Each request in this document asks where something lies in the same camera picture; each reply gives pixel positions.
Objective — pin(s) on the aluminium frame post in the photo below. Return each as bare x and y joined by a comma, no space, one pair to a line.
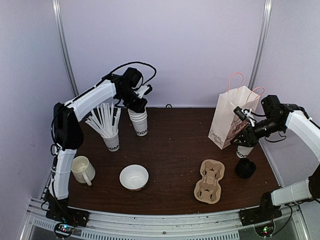
64,48
264,29

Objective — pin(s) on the paper cup holding straws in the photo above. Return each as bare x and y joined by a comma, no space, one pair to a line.
112,143

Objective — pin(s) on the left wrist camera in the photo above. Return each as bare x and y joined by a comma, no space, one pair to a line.
144,90

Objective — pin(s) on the cream ceramic mug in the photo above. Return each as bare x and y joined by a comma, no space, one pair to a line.
83,170

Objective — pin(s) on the wrapped straw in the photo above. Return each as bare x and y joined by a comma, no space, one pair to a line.
97,127
116,120

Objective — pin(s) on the aluminium front table rail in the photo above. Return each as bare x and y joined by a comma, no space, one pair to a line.
224,225

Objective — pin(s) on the brown pulp cup carrier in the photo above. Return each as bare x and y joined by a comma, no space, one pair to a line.
208,189

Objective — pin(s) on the white ceramic bowl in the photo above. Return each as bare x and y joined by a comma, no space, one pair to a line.
134,177

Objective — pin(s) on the wrapped straw far right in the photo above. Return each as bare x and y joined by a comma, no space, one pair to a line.
116,120

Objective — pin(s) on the stack of white paper cups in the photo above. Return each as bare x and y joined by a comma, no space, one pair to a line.
139,121

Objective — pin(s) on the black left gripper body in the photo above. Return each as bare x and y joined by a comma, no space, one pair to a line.
133,104

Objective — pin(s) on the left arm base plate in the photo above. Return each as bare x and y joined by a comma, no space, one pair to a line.
70,216

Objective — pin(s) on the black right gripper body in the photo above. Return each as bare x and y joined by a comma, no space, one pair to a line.
255,137

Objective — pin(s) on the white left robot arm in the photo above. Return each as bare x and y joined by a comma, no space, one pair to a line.
66,132

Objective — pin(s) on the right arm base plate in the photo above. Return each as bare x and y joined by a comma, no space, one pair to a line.
258,215

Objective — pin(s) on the white paper coffee cup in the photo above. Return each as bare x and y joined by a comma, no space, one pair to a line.
243,151

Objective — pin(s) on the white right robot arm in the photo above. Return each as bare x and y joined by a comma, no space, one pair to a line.
280,117

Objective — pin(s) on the white paper takeout bag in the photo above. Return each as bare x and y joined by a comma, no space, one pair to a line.
225,123

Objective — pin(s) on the wrapped straw far left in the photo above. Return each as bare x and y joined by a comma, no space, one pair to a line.
97,127

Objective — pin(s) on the aluminium frame right post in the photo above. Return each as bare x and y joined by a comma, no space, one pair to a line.
264,29

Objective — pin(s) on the stack of black lids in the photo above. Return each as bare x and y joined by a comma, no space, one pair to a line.
245,168

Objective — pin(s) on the aluminium frame left post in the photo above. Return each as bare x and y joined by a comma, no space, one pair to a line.
64,48

